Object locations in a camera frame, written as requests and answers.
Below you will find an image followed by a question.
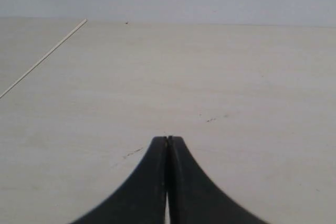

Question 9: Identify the thin white strip on table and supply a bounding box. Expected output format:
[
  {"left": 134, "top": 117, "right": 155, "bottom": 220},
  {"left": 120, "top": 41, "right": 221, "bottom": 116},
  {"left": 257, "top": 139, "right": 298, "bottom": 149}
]
[{"left": 1, "top": 17, "right": 87, "bottom": 97}]

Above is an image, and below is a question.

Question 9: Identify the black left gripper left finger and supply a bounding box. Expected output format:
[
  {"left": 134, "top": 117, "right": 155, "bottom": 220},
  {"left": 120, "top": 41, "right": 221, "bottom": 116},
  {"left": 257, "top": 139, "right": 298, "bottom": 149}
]
[{"left": 74, "top": 136, "right": 167, "bottom": 224}]

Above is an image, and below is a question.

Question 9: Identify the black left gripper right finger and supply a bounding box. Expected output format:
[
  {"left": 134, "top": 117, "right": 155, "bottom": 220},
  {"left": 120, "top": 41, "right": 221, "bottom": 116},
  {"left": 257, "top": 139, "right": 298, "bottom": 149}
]
[{"left": 166, "top": 136, "right": 265, "bottom": 223}]

